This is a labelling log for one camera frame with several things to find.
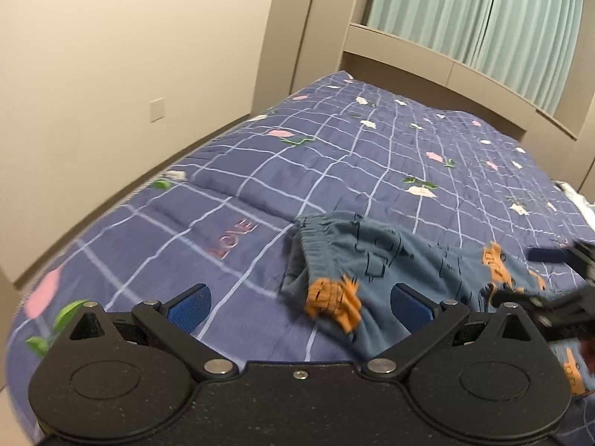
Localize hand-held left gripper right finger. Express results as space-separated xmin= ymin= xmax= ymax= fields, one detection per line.
xmin=361 ymin=283 xmax=543 ymax=380

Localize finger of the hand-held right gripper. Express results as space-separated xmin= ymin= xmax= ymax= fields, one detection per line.
xmin=491 ymin=283 xmax=595 ymax=342
xmin=527 ymin=239 xmax=595 ymax=284

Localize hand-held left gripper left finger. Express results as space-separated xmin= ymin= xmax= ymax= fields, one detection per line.
xmin=59 ymin=283 xmax=239 ymax=382

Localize blue pants with orange cars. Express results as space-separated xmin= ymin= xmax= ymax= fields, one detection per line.
xmin=278 ymin=211 xmax=595 ymax=398

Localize light blue crumpled blanket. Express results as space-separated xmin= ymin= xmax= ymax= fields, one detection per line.
xmin=554 ymin=180 xmax=595 ymax=229

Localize beige wardrobe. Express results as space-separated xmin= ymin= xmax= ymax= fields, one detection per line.
xmin=557 ymin=95 xmax=595 ymax=196
xmin=251 ymin=0 xmax=378 ymax=120

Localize bed with purple checked quilt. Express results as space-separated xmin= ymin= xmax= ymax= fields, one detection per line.
xmin=6 ymin=70 xmax=595 ymax=446

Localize beige headboard cabinet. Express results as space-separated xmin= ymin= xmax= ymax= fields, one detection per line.
xmin=341 ymin=22 xmax=583 ymax=143

